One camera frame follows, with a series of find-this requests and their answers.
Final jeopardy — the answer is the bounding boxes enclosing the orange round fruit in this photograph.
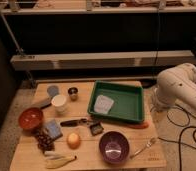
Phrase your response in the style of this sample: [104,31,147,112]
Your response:
[67,133,81,149]

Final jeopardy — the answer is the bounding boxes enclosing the green plastic tray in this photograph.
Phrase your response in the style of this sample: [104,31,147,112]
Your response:
[88,81,144,123]

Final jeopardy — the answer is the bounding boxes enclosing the dark spatula handle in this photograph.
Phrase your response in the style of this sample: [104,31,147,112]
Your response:
[32,99,51,109]

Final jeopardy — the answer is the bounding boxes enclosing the black handled knife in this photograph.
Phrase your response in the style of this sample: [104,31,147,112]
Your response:
[60,118,89,127]

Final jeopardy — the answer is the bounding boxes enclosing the orange carrot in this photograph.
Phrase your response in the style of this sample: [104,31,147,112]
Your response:
[127,121,149,129]

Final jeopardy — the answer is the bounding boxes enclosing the small dark metal cup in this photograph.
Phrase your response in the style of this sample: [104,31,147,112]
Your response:
[68,87,78,101]

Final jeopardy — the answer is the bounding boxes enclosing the red bowl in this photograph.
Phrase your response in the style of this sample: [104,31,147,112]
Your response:
[18,107,43,131]

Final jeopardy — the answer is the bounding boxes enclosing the blue sponge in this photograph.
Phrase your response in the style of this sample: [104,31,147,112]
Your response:
[44,120,63,140]

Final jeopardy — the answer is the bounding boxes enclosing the small dark box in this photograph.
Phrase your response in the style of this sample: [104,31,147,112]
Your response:
[90,122,104,136]

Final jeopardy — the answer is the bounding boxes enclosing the metal shelf rack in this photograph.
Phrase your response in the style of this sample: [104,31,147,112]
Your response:
[0,0,196,88]

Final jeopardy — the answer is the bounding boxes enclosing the blue grey cup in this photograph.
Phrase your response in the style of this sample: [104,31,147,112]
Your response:
[47,85,59,98]

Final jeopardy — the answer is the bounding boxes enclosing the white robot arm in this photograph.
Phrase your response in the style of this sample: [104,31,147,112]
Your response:
[152,63,196,111]

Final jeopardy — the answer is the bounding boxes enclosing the dark grape bunch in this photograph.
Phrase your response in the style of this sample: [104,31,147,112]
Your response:
[35,131,54,152]

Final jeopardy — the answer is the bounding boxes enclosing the yellow banana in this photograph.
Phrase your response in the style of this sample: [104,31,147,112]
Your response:
[45,156,77,169]

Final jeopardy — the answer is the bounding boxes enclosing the silver fork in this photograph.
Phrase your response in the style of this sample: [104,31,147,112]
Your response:
[130,137,157,159]

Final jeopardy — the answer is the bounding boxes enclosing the purple bowl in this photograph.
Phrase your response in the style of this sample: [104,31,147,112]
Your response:
[99,131,130,165]

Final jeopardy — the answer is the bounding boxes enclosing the white cup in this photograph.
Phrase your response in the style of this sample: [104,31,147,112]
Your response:
[51,94,67,113]

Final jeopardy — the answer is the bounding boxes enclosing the black floor cables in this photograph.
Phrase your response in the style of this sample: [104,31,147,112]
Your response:
[150,103,196,171]

